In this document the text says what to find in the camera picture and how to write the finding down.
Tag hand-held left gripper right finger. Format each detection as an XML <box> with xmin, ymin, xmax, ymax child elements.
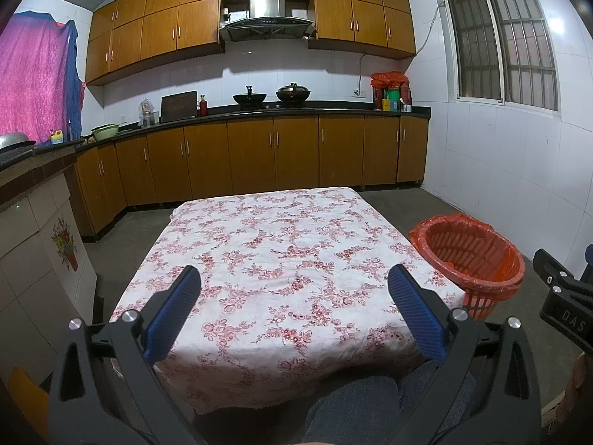
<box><xmin>388</xmin><ymin>264</ymin><xmax>543</xmax><ymax>445</ymax></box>

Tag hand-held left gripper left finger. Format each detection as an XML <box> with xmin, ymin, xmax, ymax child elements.
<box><xmin>49</xmin><ymin>265</ymin><xmax>205</xmax><ymax>445</ymax></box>

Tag red basket with red liner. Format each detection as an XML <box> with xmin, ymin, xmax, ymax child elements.
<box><xmin>408</xmin><ymin>212</ymin><xmax>527</xmax><ymax>303</ymax></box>

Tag orange plastic basket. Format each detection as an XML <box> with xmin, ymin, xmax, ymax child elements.
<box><xmin>410</xmin><ymin>215</ymin><xmax>526</xmax><ymax>321</ymax></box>

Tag person's right hand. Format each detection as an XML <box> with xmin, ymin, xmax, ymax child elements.
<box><xmin>571</xmin><ymin>353</ymin><xmax>593</xmax><ymax>407</ymax></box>

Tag person's right leg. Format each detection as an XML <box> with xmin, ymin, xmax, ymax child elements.
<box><xmin>398</xmin><ymin>359</ymin><xmax>478</xmax><ymax>432</ymax></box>

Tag person's leg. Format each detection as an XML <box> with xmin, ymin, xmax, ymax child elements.
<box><xmin>303</xmin><ymin>375</ymin><xmax>400</xmax><ymax>445</ymax></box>
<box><xmin>398</xmin><ymin>359</ymin><xmax>478</xmax><ymax>432</ymax></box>

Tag person's left leg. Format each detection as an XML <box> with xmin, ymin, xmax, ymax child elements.
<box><xmin>303</xmin><ymin>375</ymin><xmax>400</xmax><ymax>445</ymax></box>

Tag floral tablecloth table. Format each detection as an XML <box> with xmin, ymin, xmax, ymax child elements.
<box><xmin>109</xmin><ymin>187</ymin><xmax>467</xmax><ymax>416</ymax></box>

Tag yellow plastic object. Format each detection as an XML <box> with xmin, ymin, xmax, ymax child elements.
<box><xmin>9</xmin><ymin>366</ymin><xmax>50</xmax><ymax>427</ymax></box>

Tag tiled counter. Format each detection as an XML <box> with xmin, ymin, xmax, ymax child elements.
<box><xmin>0</xmin><ymin>141</ymin><xmax>99</xmax><ymax>381</ymax></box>

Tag wooden lower cabinets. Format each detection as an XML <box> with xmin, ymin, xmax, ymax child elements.
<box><xmin>74</xmin><ymin>114</ymin><xmax>430</xmax><ymax>243</ymax></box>

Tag wooden cabinets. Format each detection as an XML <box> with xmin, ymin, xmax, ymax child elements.
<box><xmin>86</xmin><ymin>0</ymin><xmax>417</xmax><ymax>87</ymax></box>
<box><xmin>74</xmin><ymin>114</ymin><xmax>430</xmax><ymax>243</ymax></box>

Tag green basin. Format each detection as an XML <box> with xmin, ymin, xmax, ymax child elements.
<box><xmin>91</xmin><ymin>123</ymin><xmax>120</xmax><ymax>142</ymax></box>

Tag glass jar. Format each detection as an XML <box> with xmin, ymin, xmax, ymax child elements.
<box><xmin>138</xmin><ymin>98</ymin><xmax>156</xmax><ymax>129</ymax></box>

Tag dark cutting board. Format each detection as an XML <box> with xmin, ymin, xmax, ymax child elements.
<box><xmin>160</xmin><ymin>91</ymin><xmax>198</xmax><ymax>124</ymax></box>

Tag black countertop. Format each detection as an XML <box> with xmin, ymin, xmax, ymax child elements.
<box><xmin>74</xmin><ymin>105</ymin><xmax>431</xmax><ymax>150</ymax></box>

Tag black wok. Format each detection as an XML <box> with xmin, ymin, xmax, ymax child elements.
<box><xmin>232</xmin><ymin>85</ymin><xmax>269</xmax><ymax>111</ymax></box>

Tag metal basin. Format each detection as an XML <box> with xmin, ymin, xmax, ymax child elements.
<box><xmin>0</xmin><ymin>132</ymin><xmax>37</xmax><ymax>153</ymax></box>

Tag barred window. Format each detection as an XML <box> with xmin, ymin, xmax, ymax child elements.
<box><xmin>434</xmin><ymin>0</ymin><xmax>559</xmax><ymax>112</ymax></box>

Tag red plastic bag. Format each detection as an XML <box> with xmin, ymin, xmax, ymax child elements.
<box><xmin>371</xmin><ymin>71</ymin><xmax>410</xmax><ymax>90</ymax></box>

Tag black pot with lid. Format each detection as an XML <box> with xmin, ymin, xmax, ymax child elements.
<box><xmin>275</xmin><ymin>82</ymin><xmax>312</xmax><ymax>105</ymax></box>

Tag pink and blue cloth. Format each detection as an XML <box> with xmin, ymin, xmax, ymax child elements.
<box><xmin>0</xmin><ymin>10</ymin><xmax>87</xmax><ymax>142</ymax></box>

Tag wooden upper cabinets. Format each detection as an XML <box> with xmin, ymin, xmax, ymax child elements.
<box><xmin>86</xmin><ymin>0</ymin><xmax>417</xmax><ymax>87</ymax></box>

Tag steel range hood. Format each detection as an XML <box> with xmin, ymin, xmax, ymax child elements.
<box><xmin>219</xmin><ymin>0</ymin><xmax>317</xmax><ymax>43</ymax></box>

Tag white socket cable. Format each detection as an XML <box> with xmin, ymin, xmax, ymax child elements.
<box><xmin>356</xmin><ymin>53</ymin><xmax>372</xmax><ymax>92</ymax></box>

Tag white window cable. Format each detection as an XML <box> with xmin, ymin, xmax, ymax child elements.
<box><xmin>414</xmin><ymin>2</ymin><xmax>448</xmax><ymax>57</ymax></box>

